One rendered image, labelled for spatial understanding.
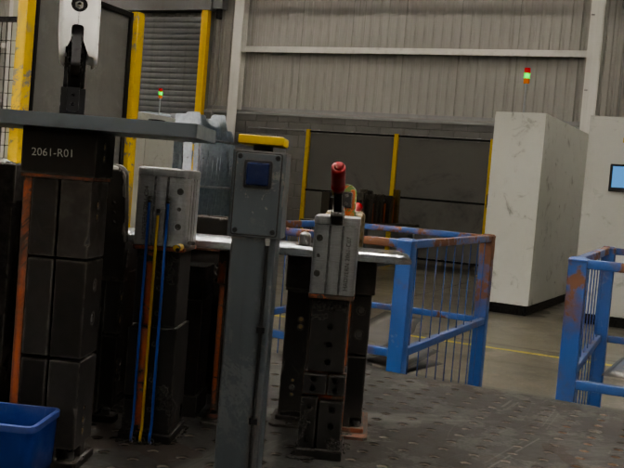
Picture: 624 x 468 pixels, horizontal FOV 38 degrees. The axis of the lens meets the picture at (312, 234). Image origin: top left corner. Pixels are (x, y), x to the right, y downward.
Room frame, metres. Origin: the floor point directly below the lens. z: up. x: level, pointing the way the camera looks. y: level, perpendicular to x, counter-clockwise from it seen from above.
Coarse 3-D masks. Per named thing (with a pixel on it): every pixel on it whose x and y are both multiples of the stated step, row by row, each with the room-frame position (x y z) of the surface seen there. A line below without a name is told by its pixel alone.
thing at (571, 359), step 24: (576, 264) 2.79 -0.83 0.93; (600, 264) 2.76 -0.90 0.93; (576, 288) 2.79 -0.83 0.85; (600, 288) 3.85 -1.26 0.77; (576, 312) 2.78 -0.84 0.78; (600, 312) 3.84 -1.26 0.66; (576, 336) 2.78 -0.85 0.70; (600, 336) 3.81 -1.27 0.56; (576, 360) 2.78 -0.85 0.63; (600, 360) 3.83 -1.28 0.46; (576, 384) 2.78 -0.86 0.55; (600, 384) 2.75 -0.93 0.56
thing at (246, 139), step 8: (240, 136) 1.16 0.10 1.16; (248, 136) 1.16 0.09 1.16; (256, 136) 1.16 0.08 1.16; (264, 136) 1.15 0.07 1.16; (272, 136) 1.15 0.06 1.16; (248, 144) 1.17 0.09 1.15; (256, 144) 1.16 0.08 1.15; (264, 144) 1.16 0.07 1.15; (272, 144) 1.15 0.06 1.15; (280, 144) 1.15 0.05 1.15; (288, 144) 1.21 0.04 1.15
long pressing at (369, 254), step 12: (132, 228) 1.58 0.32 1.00; (132, 240) 1.44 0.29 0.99; (204, 240) 1.43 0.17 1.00; (216, 240) 1.43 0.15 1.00; (228, 240) 1.43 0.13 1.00; (288, 252) 1.42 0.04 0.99; (300, 252) 1.42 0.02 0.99; (360, 252) 1.42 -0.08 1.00; (372, 252) 1.49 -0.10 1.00; (384, 252) 1.51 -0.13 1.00; (396, 252) 1.54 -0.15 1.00; (396, 264) 1.42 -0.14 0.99; (408, 264) 1.43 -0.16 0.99
